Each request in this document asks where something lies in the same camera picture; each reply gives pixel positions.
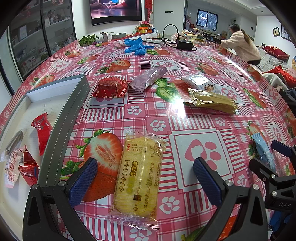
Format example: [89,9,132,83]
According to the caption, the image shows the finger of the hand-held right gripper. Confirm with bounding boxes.
[271,140,296,163]
[248,158,281,186]

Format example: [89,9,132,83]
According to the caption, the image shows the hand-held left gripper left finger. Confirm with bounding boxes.
[23,158,99,241]

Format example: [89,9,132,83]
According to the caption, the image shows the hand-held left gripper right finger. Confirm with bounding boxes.
[193,158,271,241]

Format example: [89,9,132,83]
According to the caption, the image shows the light blue snack packet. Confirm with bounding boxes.
[251,132,277,173]

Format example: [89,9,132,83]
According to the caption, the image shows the yellow cookie packet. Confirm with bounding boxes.
[105,131,169,230]

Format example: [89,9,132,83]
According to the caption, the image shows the grey storage box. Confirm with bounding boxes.
[0,74,90,241]

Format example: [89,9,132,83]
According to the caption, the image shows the gold snack packet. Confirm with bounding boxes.
[187,88,240,115]

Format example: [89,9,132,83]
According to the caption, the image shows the red patterned snack packet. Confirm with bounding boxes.
[91,77,130,99]

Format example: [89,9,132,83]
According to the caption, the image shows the white picture snack packet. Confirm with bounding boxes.
[181,72,221,94]

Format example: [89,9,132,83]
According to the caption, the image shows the pink purple snack packet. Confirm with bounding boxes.
[128,66,168,93]

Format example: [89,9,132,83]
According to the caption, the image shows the person's right hand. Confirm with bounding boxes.
[269,210,293,234]

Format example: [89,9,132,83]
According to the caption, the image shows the crumpled red snack packet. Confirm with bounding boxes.
[18,146,40,187]

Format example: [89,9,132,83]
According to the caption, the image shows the slim red snack packet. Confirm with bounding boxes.
[31,112,53,156]

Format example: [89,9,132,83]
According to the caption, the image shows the white and red snack packet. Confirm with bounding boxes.
[5,145,26,188]

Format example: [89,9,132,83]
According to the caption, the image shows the silver snack packet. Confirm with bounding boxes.
[5,130,23,160]

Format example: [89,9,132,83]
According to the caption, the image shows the strawberry print tablecloth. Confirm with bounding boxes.
[0,38,296,241]

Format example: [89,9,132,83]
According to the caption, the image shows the sofa with striped cover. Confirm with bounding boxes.
[252,46,296,91]

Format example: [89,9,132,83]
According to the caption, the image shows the red cushion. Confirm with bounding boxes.
[262,46,290,59]

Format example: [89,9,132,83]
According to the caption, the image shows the black power adapter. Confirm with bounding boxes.
[177,40,197,50]

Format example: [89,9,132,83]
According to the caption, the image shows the potted green plant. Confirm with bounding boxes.
[79,34,100,47]

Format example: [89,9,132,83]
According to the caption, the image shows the pile of food containers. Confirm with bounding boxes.
[180,27,206,42]

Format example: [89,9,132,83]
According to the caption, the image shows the blue rubber gloves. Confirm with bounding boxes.
[124,37,155,55]

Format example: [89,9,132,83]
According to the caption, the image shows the dark framed window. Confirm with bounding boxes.
[196,9,219,32]

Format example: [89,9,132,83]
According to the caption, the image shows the glass display cabinet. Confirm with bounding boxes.
[7,0,77,81]

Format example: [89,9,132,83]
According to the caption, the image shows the black cable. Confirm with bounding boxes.
[142,24,198,52]

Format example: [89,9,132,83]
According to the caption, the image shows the wall television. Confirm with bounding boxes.
[90,0,142,26]

